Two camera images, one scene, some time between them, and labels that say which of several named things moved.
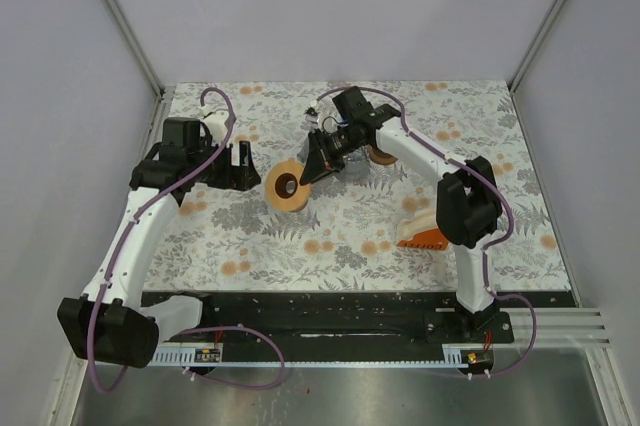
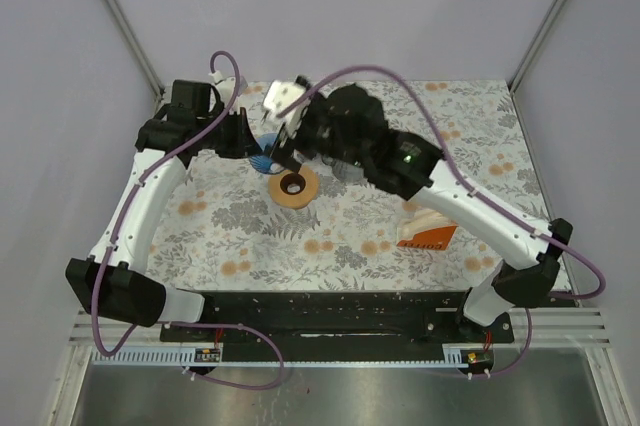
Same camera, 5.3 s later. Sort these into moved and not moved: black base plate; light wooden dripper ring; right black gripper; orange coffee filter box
Moved: right black gripper
Not moved: black base plate; light wooden dripper ring; orange coffee filter box
